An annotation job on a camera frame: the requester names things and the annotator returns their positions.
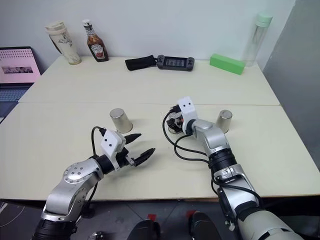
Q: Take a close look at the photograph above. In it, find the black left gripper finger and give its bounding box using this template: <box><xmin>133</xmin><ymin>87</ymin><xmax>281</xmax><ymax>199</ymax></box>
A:
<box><xmin>123</xmin><ymin>133</ymin><xmax>142</xmax><ymax>146</ymax></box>
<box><xmin>132</xmin><ymin>147</ymin><xmax>157</xmax><ymax>167</ymax></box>

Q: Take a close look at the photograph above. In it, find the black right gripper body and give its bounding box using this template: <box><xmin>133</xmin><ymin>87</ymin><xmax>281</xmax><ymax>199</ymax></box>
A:
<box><xmin>166</xmin><ymin>115</ymin><xmax>186</xmax><ymax>134</ymax></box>

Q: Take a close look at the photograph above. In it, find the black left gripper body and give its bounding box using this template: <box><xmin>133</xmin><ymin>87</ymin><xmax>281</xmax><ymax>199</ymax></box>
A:
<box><xmin>116</xmin><ymin>146</ymin><xmax>138</xmax><ymax>171</ymax></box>

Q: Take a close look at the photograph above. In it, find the steel cup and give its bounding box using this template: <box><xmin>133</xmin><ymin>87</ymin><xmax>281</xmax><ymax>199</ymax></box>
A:
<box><xmin>109</xmin><ymin>107</ymin><xmax>133</xmax><ymax>134</ymax></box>
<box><xmin>215</xmin><ymin>109</ymin><xmax>234</xmax><ymax>134</ymax></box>

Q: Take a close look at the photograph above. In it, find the green rectangular block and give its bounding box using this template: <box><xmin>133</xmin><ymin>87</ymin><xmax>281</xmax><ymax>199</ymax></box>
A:
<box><xmin>209</xmin><ymin>52</ymin><xmax>246</xmax><ymax>76</ymax></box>

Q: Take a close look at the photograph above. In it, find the black handheld controller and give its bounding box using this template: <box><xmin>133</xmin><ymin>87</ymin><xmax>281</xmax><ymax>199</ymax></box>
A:
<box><xmin>156</xmin><ymin>54</ymin><xmax>196</xmax><ymax>72</ymax></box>

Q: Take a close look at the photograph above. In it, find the black fabric pouch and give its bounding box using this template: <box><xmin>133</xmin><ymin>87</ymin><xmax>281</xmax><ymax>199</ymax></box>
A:
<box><xmin>124</xmin><ymin>54</ymin><xmax>159</xmax><ymax>72</ymax></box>

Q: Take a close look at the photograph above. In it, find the dark rounded shape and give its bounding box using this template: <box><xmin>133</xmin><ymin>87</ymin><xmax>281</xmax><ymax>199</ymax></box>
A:
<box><xmin>126</xmin><ymin>213</ymin><xmax>161</xmax><ymax>240</ymax></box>
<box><xmin>186</xmin><ymin>210</ymin><xmax>222</xmax><ymax>240</ymax></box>

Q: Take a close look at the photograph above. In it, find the ketchup bottle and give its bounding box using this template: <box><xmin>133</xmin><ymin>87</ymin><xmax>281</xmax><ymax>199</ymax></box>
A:
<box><xmin>81</xmin><ymin>19</ymin><xmax>110</xmax><ymax>63</ymax></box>

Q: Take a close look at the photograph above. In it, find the clear bottle green lid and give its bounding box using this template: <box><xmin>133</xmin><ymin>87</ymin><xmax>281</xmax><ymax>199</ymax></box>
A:
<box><xmin>243</xmin><ymin>12</ymin><xmax>274</xmax><ymax>67</ymax></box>

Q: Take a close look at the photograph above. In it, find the cream tumbler with lid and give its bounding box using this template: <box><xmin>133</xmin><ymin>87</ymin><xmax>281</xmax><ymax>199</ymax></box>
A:
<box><xmin>44</xmin><ymin>20</ymin><xmax>82</xmax><ymax>66</ymax></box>

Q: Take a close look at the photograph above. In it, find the open laptop pink screen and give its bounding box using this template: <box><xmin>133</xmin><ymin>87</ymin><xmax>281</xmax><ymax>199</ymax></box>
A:
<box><xmin>0</xmin><ymin>46</ymin><xmax>42</xmax><ymax>118</ymax></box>

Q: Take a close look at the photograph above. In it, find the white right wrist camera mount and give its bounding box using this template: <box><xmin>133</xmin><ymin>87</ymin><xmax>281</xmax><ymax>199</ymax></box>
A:
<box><xmin>176</xmin><ymin>95</ymin><xmax>199</xmax><ymax>135</ymax></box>

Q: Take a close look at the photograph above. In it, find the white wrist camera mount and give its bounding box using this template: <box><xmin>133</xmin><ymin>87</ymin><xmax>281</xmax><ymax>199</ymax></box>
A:
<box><xmin>176</xmin><ymin>95</ymin><xmax>199</xmax><ymax>135</ymax></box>
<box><xmin>100</xmin><ymin>129</ymin><xmax>127</xmax><ymax>173</ymax></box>

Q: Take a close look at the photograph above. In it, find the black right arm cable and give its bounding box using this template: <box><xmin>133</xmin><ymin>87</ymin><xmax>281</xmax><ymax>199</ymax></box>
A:
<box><xmin>162</xmin><ymin>109</ymin><xmax>261</xmax><ymax>209</ymax></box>

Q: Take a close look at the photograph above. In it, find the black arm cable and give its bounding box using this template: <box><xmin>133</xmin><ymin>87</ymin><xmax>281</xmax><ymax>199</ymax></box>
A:
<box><xmin>83</xmin><ymin>126</ymin><xmax>108</xmax><ymax>219</ymax></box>
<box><xmin>162</xmin><ymin>109</ymin><xmax>261</xmax><ymax>209</ymax></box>

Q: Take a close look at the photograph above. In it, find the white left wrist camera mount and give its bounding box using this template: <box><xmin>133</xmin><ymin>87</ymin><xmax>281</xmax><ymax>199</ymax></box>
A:
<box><xmin>100</xmin><ymin>129</ymin><xmax>127</xmax><ymax>173</ymax></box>

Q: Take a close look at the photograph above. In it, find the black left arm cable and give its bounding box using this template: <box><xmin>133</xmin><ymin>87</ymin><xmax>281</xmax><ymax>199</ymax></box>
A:
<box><xmin>83</xmin><ymin>126</ymin><xmax>108</xmax><ymax>219</ymax></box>

